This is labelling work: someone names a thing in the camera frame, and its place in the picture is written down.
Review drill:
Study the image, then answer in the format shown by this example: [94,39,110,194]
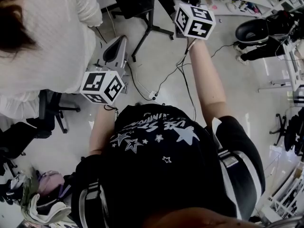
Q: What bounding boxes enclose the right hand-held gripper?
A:
[174,0,217,41]

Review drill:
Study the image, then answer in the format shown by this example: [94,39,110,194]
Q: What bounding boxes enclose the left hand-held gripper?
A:
[79,35,130,105]

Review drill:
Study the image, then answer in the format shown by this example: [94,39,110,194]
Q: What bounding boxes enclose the person's left forearm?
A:
[89,104,119,155]

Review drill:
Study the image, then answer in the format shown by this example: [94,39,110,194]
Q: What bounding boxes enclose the person's right forearm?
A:
[187,38,232,128]

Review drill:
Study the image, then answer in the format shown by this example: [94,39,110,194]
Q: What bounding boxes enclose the black desk stand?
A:
[110,0,175,63]

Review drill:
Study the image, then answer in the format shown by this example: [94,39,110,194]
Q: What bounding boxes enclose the white metal shelf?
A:
[201,0,304,16]

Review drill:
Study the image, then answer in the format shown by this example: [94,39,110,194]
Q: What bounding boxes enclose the black office chair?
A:
[38,89,81,134]
[0,117,52,175]
[269,107,304,157]

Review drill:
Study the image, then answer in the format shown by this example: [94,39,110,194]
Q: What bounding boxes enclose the white table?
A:
[257,41,304,92]

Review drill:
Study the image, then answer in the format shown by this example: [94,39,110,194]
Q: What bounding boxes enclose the black star print shirt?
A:
[71,103,266,228]

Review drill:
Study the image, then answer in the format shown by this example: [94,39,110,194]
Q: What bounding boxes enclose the pale pink bag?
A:
[38,171,66,199]

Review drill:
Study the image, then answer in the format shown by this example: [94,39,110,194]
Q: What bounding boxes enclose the white cloth bag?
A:
[21,193,72,225]

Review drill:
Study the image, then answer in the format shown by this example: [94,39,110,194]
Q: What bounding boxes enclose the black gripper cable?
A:
[124,60,159,102]
[176,40,198,123]

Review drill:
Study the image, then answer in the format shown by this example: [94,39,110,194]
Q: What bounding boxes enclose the black floor cable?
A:
[158,41,238,92]

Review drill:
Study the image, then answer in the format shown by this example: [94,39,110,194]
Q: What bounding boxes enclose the white wire rack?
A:
[258,160,304,225]

